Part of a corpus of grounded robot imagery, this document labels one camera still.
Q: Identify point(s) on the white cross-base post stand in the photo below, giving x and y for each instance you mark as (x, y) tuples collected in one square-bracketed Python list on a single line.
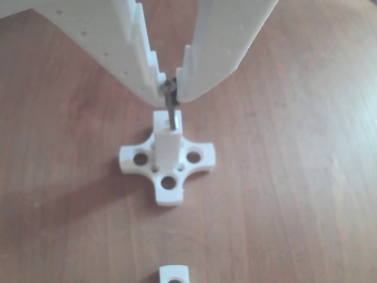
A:
[(168, 147), (173, 272)]

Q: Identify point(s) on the silver metal screw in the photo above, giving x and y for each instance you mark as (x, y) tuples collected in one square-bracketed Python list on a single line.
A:
[(170, 109)]

